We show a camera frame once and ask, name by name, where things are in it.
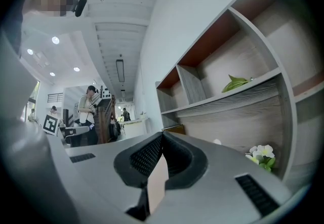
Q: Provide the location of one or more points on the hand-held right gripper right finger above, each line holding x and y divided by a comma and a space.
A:
217, 192

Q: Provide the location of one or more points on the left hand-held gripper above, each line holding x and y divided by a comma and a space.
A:
50, 124

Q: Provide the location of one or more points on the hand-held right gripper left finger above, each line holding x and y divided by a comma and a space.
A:
101, 180

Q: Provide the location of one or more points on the large pink box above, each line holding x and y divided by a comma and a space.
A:
158, 187

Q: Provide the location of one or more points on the wooden shelf unit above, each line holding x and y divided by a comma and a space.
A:
240, 111

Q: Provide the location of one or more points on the dark wooden staircase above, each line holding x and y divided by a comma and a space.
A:
103, 122

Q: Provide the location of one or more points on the white potted flowers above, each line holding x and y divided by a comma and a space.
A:
263, 153

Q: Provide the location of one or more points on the small potted plant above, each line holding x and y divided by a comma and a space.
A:
143, 114

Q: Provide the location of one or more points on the long black ceiling light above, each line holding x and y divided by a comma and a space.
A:
120, 71

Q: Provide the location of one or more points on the green artificial leaf sprig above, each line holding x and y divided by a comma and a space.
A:
234, 84

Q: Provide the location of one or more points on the black head-mounted camera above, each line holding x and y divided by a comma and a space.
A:
80, 4

